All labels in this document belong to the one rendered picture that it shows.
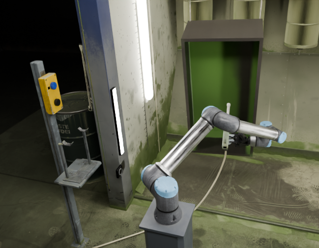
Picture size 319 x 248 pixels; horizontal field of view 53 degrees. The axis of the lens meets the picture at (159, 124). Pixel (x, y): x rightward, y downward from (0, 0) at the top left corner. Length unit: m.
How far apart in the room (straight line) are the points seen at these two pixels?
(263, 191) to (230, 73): 1.24
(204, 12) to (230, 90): 1.06
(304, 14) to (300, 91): 0.90
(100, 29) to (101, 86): 0.46
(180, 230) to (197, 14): 2.43
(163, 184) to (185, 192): 1.30
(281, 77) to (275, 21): 0.65
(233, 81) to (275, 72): 1.09
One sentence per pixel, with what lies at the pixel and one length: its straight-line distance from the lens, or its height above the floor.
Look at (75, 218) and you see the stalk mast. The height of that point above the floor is 0.31.
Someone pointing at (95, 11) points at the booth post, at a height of 1.88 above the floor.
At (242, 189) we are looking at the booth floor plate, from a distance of 3.46.
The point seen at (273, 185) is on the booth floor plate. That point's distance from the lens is 3.57.
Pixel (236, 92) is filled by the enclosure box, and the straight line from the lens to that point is 3.16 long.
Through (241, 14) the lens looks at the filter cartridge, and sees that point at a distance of 3.70.
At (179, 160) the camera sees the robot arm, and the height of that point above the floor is 0.96.
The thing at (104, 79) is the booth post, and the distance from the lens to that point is 2.61.
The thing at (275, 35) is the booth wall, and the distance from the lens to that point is 4.10.
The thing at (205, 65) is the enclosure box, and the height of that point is 1.29.
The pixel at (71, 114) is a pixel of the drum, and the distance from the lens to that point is 3.33.
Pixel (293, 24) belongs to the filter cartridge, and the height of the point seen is 1.50.
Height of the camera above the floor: 2.21
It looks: 28 degrees down
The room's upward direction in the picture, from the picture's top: 4 degrees counter-clockwise
